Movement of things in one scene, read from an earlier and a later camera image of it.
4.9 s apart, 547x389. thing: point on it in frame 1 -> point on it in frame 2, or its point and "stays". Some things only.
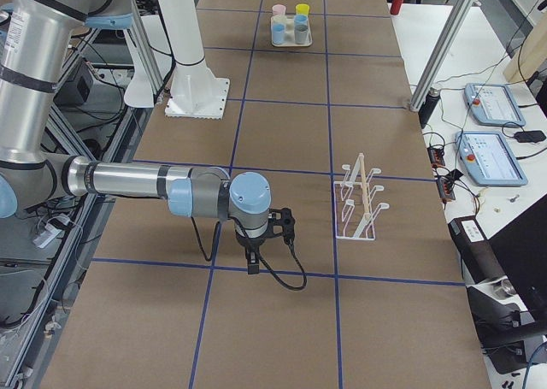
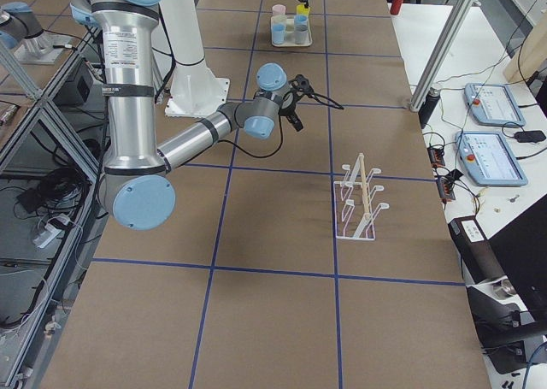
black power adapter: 530,136 stays
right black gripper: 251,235 -> 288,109
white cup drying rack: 354,210 stays
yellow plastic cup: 302,8 stays
